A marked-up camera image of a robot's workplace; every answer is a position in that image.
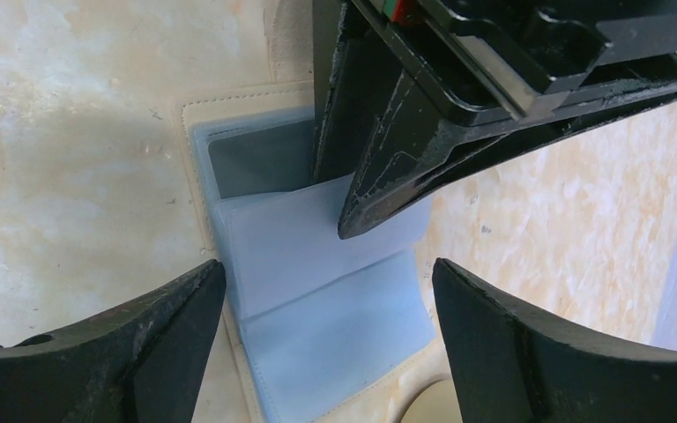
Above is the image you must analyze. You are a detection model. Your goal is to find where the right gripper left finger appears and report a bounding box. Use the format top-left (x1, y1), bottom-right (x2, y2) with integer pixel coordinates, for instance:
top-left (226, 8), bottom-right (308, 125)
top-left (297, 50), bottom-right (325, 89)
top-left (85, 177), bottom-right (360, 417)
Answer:
top-left (0, 260), bottom-right (227, 422)

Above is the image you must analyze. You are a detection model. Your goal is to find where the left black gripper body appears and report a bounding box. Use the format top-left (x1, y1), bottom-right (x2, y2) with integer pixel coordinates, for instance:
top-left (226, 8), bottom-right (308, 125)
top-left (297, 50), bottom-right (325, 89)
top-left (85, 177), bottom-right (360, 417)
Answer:
top-left (355, 1), bottom-right (677, 121)

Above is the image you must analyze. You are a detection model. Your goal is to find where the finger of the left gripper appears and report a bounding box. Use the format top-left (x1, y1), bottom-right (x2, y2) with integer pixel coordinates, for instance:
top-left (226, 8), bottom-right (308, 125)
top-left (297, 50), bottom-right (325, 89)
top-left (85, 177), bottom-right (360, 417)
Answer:
top-left (338, 56), bottom-right (677, 239)
top-left (311, 1), bottom-right (409, 183)

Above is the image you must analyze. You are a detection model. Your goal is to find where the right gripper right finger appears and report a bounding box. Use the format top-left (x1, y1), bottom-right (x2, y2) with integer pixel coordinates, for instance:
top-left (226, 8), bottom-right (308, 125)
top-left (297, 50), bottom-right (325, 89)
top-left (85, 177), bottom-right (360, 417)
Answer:
top-left (432, 258), bottom-right (677, 422)

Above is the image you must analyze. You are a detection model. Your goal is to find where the beige tray of cards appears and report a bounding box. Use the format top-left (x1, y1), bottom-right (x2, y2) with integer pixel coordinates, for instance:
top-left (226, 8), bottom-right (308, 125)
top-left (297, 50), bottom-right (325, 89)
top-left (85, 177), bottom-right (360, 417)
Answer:
top-left (399, 379), bottom-right (463, 423)

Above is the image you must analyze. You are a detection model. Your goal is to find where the beige card holder wallet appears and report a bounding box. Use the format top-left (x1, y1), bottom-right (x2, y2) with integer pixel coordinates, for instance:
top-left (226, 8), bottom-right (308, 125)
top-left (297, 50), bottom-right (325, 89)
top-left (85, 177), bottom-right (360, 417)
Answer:
top-left (178, 1), bottom-right (450, 422)

